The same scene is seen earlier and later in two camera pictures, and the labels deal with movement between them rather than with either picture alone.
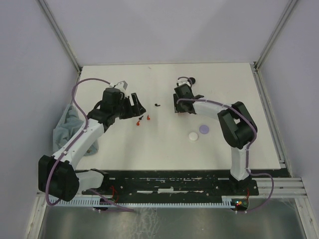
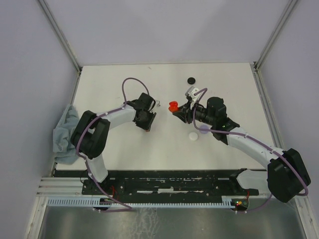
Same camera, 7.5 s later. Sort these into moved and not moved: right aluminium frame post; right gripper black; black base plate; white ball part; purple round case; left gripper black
Moved: right gripper black; left gripper black
Not moved: white ball part; right aluminium frame post; black base plate; purple round case
